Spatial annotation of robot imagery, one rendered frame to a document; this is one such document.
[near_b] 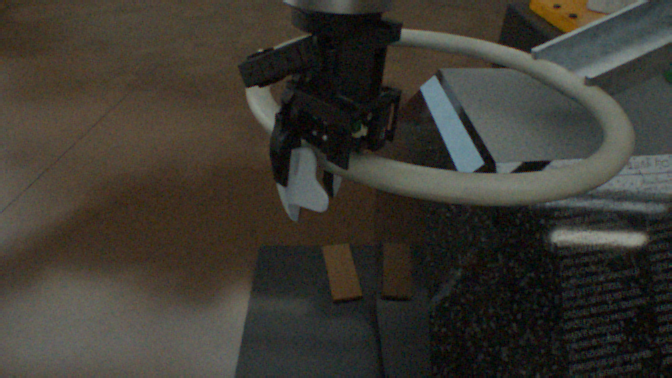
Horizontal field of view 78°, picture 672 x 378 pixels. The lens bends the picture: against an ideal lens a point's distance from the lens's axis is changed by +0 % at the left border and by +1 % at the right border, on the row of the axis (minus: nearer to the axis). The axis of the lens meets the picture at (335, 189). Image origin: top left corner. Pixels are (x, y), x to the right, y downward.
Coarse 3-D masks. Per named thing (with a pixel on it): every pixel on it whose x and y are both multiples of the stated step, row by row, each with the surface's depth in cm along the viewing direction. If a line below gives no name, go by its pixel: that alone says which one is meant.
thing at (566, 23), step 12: (540, 0) 152; (552, 0) 152; (564, 0) 152; (576, 0) 152; (540, 12) 149; (552, 12) 141; (564, 12) 139; (576, 12) 139; (588, 12) 139; (552, 24) 142; (564, 24) 134; (576, 24) 128
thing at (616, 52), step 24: (648, 0) 66; (600, 24) 65; (624, 24) 67; (648, 24) 69; (552, 48) 65; (576, 48) 67; (600, 48) 68; (624, 48) 66; (648, 48) 57; (576, 72) 65; (600, 72) 57; (624, 72) 58; (648, 72) 59
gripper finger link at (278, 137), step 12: (288, 108) 37; (276, 120) 36; (288, 120) 37; (276, 132) 37; (288, 132) 36; (276, 144) 37; (288, 144) 37; (300, 144) 38; (276, 156) 38; (288, 156) 38; (276, 168) 39; (288, 168) 39; (276, 180) 40
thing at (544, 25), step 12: (516, 12) 156; (528, 12) 154; (504, 24) 167; (516, 24) 156; (528, 24) 147; (540, 24) 142; (504, 36) 167; (516, 36) 156; (528, 36) 147; (540, 36) 139; (552, 36) 132; (516, 48) 156; (528, 48) 147
